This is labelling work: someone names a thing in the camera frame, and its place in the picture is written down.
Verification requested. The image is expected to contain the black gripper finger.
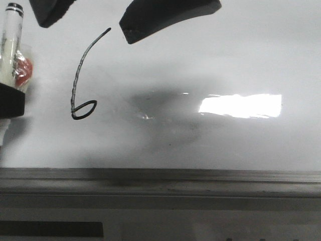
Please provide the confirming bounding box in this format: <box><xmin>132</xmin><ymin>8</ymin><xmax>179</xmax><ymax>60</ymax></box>
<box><xmin>29</xmin><ymin>0</ymin><xmax>75</xmax><ymax>28</ymax></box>
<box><xmin>119</xmin><ymin>0</ymin><xmax>222</xmax><ymax>44</ymax></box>
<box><xmin>0</xmin><ymin>83</ymin><xmax>26</xmax><ymax>117</ymax></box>

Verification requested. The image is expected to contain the white whiteboard marker pen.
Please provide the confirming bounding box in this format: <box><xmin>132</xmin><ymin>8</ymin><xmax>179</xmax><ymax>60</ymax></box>
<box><xmin>0</xmin><ymin>2</ymin><xmax>34</xmax><ymax>148</ymax></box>

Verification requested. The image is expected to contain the white whiteboard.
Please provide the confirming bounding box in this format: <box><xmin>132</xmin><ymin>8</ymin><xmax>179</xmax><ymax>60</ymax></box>
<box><xmin>1</xmin><ymin>1</ymin><xmax>320</xmax><ymax>171</ymax></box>

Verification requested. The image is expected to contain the grey aluminium whiteboard frame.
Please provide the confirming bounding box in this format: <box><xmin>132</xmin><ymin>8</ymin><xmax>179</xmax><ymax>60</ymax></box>
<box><xmin>1</xmin><ymin>168</ymin><xmax>320</xmax><ymax>211</ymax></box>

